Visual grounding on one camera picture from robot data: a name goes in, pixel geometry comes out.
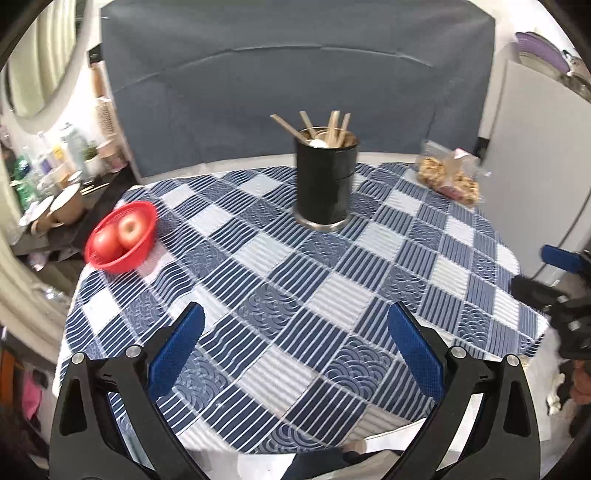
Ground red plastic basket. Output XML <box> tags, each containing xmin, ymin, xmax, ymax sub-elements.
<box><xmin>84</xmin><ymin>200</ymin><xmax>159</xmax><ymax>274</ymax></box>

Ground grey backdrop cloth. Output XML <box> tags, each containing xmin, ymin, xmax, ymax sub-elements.
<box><xmin>99</xmin><ymin>0</ymin><xmax>497</xmax><ymax>178</ymax></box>

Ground stack of paper cups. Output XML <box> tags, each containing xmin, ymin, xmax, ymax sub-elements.
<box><xmin>96</xmin><ymin>97</ymin><xmax>117</xmax><ymax>136</ymax></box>

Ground black cylindrical utensil holder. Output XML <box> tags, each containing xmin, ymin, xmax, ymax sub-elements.
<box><xmin>294</xmin><ymin>127</ymin><xmax>360</xmax><ymax>232</ymax></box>

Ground white cabinet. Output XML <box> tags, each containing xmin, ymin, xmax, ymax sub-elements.
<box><xmin>480</xmin><ymin>60</ymin><xmax>591</xmax><ymax>280</ymax></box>

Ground row of toiletry bottles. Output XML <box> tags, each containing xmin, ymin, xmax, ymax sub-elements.
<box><xmin>0</xmin><ymin>122</ymin><xmax>100</xmax><ymax>195</ymax></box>

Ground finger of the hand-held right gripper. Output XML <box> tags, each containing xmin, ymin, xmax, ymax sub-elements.
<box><xmin>510</xmin><ymin>274</ymin><xmax>570</xmax><ymax>315</ymax></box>
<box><xmin>541</xmin><ymin>244</ymin><xmax>591</xmax><ymax>275</ymax></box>

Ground pile of paw-shaped cookies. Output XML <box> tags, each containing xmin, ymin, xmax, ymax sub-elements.
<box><xmin>418</xmin><ymin>157</ymin><xmax>481</xmax><ymax>204</ymax></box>

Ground person's right hand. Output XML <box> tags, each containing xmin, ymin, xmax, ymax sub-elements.
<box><xmin>570</xmin><ymin>360</ymin><xmax>591</xmax><ymax>418</ymax></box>

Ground clear plastic cookie box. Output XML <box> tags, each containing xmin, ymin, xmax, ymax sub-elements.
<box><xmin>416</xmin><ymin>141</ymin><xmax>492</xmax><ymax>206</ymax></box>

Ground red apple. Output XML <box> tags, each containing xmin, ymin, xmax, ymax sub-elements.
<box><xmin>116</xmin><ymin>216</ymin><xmax>146</xmax><ymax>250</ymax></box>
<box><xmin>92</xmin><ymin>226</ymin><xmax>123</xmax><ymax>265</ymax></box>

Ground person's dark trousers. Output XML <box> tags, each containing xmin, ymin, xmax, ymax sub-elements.
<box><xmin>281</xmin><ymin>438</ymin><xmax>407</xmax><ymax>480</ymax></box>

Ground blue white patterned tablecloth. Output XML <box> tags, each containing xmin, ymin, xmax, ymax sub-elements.
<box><xmin>58</xmin><ymin>161</ymin><xmax>550</xmax><ymax>455</ymax></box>

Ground purple round lid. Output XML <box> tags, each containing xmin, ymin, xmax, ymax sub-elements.
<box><xmin>515</xmin><ymin>31</ymin><xmax>570</xmax><ymax>71</ymax></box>

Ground small potted plant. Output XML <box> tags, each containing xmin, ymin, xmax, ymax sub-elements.
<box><xmin>84</xmin><ymin>143</ymin><xmax>102</xmax><ymax>176</ymax></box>

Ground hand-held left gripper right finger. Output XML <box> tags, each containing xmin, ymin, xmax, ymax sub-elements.
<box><xmin>387</xmin><ymin>301</ymin><xmax>541</xmax><ymax>480</ymax></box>

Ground black side shelf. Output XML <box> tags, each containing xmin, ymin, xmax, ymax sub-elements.
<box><xmin>11</xmin><ymin>168</ymin><xmax>139</xmax><ymax>264</ymax></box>

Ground oval wall mirror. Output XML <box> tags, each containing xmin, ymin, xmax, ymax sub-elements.
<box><xmin>2</xmin><ymin>0</ymin><xmax>93</xmax><ymax>134</ymax></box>

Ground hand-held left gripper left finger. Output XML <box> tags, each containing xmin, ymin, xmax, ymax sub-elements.
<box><xmin>50</xmin><ymin>301</ymin><xmax>206</xmax><ymax>480</ymax></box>

